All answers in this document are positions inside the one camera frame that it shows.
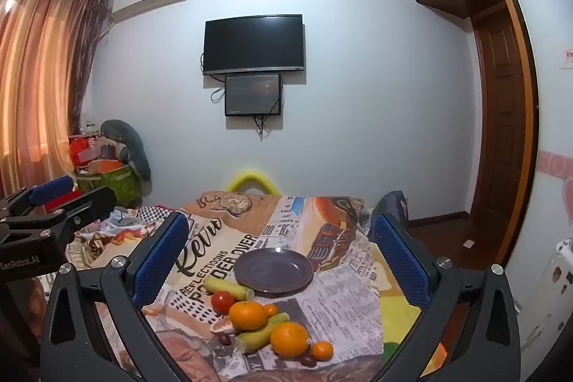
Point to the white paper scrap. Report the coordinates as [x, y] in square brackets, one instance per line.
[468, 243]

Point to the small tangerine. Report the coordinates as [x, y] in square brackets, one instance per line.
[271, 309]
[322, 350]

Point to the peeled grapefruit segment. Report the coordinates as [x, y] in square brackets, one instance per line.
[222, 326]

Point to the yellow bed sheet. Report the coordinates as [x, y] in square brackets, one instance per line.
[398, 312]

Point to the yellow banana toy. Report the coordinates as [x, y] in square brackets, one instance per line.
[259, 335]

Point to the brown wooden door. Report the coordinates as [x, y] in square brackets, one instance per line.
[499, 131]

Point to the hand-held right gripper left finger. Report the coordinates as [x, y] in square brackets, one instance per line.
[161, 259]

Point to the orange box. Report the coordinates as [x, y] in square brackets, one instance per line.
[106, 165]

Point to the black wall television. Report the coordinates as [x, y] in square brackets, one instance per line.
[254, 44]

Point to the green bag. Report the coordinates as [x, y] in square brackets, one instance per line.
[118, 183]

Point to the grey plush toy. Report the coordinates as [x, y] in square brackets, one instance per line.
[130, 140]

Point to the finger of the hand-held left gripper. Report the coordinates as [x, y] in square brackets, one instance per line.
[49, 188]
[92, 202]

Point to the red tomato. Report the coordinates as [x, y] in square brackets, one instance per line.
[222, 301]

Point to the orange patterned curtain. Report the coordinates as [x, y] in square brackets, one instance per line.
[40, 73]

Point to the large orange with sticker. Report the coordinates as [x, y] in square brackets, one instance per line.
[289, 339]

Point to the red box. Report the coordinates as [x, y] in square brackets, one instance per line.
[81, 151]

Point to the dark purple plate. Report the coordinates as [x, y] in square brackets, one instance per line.
[274, 268]

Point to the small black wall monitor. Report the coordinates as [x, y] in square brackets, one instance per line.
[253, 94]

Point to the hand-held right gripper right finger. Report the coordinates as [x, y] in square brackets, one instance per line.
[400, 261]

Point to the white appliance with stickers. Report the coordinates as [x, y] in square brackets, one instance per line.
[555, 288]

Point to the printed blanket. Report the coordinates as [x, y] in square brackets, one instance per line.
[340, 310]

